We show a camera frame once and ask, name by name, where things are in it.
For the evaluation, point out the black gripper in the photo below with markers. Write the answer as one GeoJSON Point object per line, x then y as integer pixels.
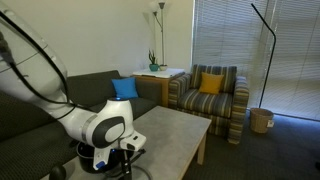
{"type": "Point", "coordinates": [125, 160]}

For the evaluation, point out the glass pot lid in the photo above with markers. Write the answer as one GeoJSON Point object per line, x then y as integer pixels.
{"type": "Point", "coordinates": [137, 173]}

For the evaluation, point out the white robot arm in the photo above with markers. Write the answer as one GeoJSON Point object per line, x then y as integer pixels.
{"type": "Point", "coordinates": [109, 129]}

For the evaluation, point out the black cooking pot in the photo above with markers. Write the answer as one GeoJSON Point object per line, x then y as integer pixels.
{"type": "Point", "coordinates": [86, 156]}

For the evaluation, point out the grey coffee table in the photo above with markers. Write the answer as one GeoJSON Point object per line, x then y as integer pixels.
{"type": "Point", "coordinates": [173, 139]}

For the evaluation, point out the black plastic ladle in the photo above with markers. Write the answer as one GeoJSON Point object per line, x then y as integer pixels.
{"type": "Point", "coordinates": [57, 173]}

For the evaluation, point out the blue throw pillow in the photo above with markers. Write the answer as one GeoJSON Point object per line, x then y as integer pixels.
{"type": "Point", "coordinates": [125, 88]}

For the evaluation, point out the wooden side table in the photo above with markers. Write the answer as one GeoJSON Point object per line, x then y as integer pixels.
{"type": "Point", "coordinates": [163, 77]}

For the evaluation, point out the dark grey fabric sofa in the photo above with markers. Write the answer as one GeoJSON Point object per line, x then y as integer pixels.
{"type": "Point", "coordinates": [32, 142]}

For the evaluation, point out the teal potted plant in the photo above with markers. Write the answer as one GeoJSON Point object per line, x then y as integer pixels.
{"type": "Point", "coordinates": [153, 66]}

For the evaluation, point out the small white bowl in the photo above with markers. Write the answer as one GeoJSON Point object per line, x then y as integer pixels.
{"type": "Point", "coordinates": [163, 67]}

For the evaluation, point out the striped armchair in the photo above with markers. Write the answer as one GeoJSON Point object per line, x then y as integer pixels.
{"type": "Point", "coordinates": [226, 110]}

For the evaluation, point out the mustard yellow cushion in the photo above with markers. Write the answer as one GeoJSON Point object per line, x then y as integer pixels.
{"type": "Point", "coordinates": [210, 83]}

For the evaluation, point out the beige wicker waste basket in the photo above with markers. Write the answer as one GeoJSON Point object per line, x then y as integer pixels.
{"type": "Point", "coordinates": [259, 119]}

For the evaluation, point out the white floor lamp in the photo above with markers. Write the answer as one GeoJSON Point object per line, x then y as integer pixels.
{"type": "Point", "coordinates": [157, 7]}

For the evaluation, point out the white window blinds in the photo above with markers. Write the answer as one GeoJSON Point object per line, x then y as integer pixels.
{"type": "Point", "coordinates": [275, 44]}

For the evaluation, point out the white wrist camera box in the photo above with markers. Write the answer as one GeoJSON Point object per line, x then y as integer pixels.
{"type": "Point", "coordinates": [101, 157]}

